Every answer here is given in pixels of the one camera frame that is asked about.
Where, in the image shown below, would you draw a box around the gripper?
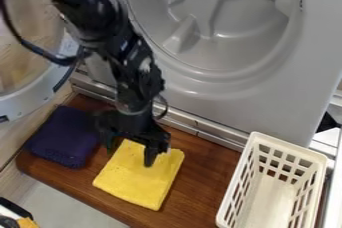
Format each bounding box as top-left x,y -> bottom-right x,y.
93,107 -> 173,168

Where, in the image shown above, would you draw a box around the yellow cloth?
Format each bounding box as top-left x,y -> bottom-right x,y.
92,138 -> 186,212

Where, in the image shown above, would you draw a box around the purple cloth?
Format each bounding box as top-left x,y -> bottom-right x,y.
22,105 -> 102,170

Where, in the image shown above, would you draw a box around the washing machine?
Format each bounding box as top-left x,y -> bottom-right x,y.
0,0 -> 342,150

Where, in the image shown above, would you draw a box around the white basket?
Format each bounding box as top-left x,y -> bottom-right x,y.
215,131 -> 330,228

